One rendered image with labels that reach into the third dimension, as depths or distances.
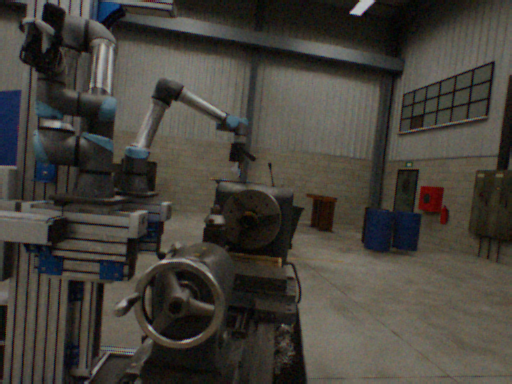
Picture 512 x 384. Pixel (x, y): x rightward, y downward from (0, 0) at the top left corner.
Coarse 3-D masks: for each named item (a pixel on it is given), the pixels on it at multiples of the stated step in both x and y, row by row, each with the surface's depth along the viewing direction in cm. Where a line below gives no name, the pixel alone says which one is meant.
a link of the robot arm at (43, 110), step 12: (36, 84) 98; (48, 84) 97; (60, 84) 100; (36, 96) 98; (48, 96) 98; (60, 96) 99; (72, 96) 100; (36, 108) 98; (48, 108) 98; (60, 108) 100; (72, 108) 101; (60, 120) 102
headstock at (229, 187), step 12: (216, 192) 200; (228, 192) 198; (276, 192) 197; (288, 192) 197; (216, 204) 199; (288, 204) 196; (288, 216) 197; (288, 228) 198; (228, 240) 199; (276, 240) 197; (288, 240) 199; (252, 252) 199; (264, 252) 198; (276, 252) 198
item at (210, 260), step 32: (160, 256) 62; (192, 256) 61; (224, 256) 70; (160, 288) 59; (192, 288) 58; (224, 288) 61; (160, 320) 55; (192, 320) 59; (224, 320) 71; (160, 352) 62; (192, 352) 61; (224, 352) 68
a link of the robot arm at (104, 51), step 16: (96, 32) 122; (96, 48) 119; (112, 48) 123; (96, 64) 113; (112, 64) 119; (96, 80) 108; (112, 80) 116; (80, 96) 101; (96, 96) 104; (80, 112) 102; (96, 112) 104; (112, 112) 105
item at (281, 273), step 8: (240, 264) 129; (248, 264) 130; (240, 272) 118; (248, 272) 119; (256, 272) 120; (264, 272) 121; (272, 272) 122; (280, 272) 123; (240, 280) 116; (248, 280) 116; (256, 280) 115; (264, 280) 115; (272, 280) 115; (280, 280) 115; (256, 288) 116; (264, 288) 116; (272, 288) 115; (280, 288) 115
